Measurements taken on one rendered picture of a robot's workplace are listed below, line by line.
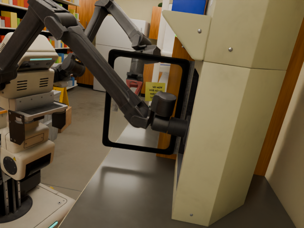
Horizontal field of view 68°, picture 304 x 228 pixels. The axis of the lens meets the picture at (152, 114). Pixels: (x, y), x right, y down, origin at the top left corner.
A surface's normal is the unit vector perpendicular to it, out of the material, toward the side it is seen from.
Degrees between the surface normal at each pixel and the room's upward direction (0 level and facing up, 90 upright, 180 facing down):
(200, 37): 90
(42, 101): 90
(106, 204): 0
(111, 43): 90
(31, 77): 98
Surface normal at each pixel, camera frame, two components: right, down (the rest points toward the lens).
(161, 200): 0.14, -0.94
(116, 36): -0.13, 0.29
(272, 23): 0.60, 0.33
